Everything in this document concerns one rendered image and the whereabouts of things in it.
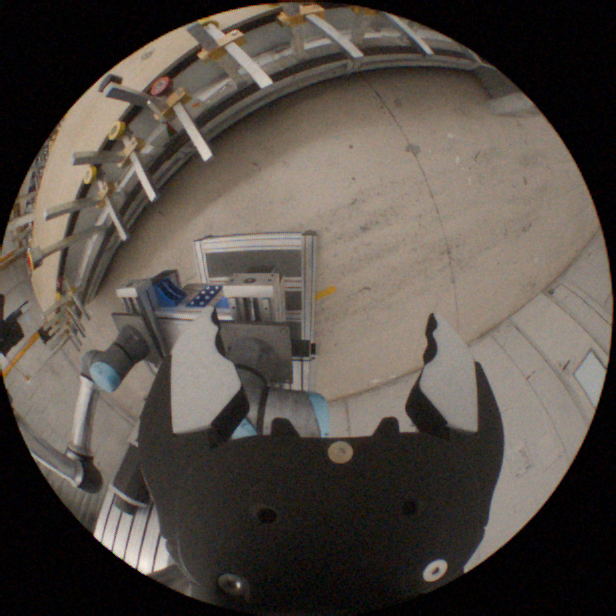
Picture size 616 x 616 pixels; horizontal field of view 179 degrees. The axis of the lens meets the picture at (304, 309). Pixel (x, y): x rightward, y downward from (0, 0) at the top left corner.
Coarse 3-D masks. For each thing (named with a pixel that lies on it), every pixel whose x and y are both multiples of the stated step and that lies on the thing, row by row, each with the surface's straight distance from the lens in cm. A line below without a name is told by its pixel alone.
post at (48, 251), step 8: (104, 224) 136; (80, 232) 128; (88, 232) 129; (96, 232) 133; (104, 232) 138; (64, 240) 123; (72, 240) 124; (80, 240) 129; (48, 248) 120; (56, 248) 120; (48, 256) 122
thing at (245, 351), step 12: (240, 336) 53; (228, 348) 54; (240, 348) 50; (252, 348) 49; (264, 348) 50; (240, 360) 48; (252, 360) 48; (264, 360) 50; (276, 360) 53; (252, 372) 46; (264, 372) 49
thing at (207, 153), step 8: (168, 96) 90; (176, 104) 84; (176, 112) 82; (184, 112) 79; (184, 120) 77; (192, 120) 77; (192, 128) 74; (192, 136) 72; (200, 136) 71; (200, 144) 69; (208, 144) 71; (200, 152) 69; (208, 152) 67; (208, 160) 68
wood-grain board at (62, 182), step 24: (240, 24) 98; (144, 48) 126; (168, 48) 107; (192, 48) 96; (120, 72) 129; (144, 72) 107; (96, 96) 140; (72, 120) 163; (96, 120) 124; (120, 120) 105; (72, 144) 147; (96, 144) 114; (48, 168) 192; (72, 168) 138; (48, 192) 185; (72, 192) 133; (48, 240) 192; (48, 264) 208; (48, 288) 239
